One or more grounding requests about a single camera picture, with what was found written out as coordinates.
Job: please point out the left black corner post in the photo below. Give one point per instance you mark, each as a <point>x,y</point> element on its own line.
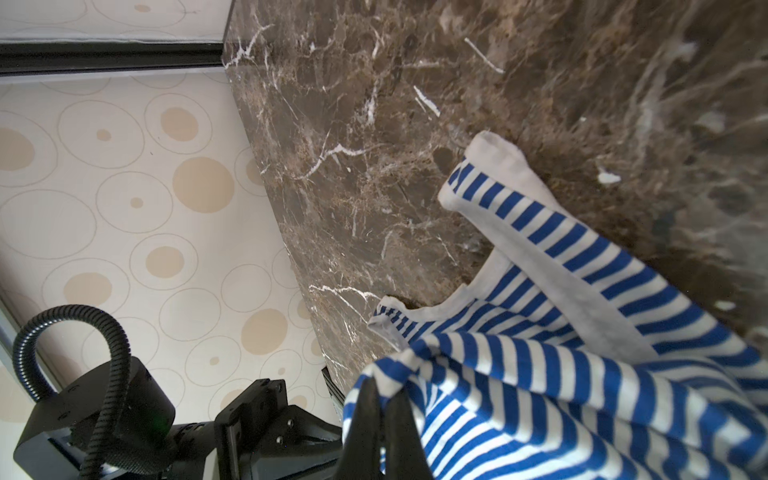
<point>68,57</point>

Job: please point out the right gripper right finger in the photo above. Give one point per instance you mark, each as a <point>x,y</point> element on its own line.
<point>405,456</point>

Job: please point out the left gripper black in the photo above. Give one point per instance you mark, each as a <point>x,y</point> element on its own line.
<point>259,435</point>

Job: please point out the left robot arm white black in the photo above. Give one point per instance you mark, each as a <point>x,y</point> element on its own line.
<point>145,444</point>

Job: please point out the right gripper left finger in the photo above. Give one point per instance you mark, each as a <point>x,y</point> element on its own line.
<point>361,456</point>

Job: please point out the blue white striped tank top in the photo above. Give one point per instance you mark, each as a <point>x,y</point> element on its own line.
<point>565,357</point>

